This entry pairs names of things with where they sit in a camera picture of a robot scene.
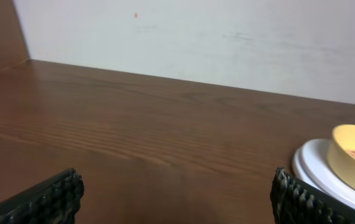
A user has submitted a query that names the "white digital kitchen scale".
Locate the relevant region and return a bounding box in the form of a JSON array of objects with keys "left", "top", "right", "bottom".
[{"left": 292, "top": 139, "right": 355, "bottom": 209}]

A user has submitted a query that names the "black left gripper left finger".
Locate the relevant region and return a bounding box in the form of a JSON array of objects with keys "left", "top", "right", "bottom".
[{"left": 0, "top": 168, "right": 85, "bottom": 224}]

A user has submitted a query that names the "yellow plastic bowl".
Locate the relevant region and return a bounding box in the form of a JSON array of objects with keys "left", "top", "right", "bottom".
[{"left": 327, "top": 124, "right": 355, "bottom": 190}]

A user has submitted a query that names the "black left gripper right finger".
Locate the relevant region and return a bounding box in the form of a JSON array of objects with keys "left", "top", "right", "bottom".
[{"left": 270, "top": 167, "right": 355, "bottom": 224}]

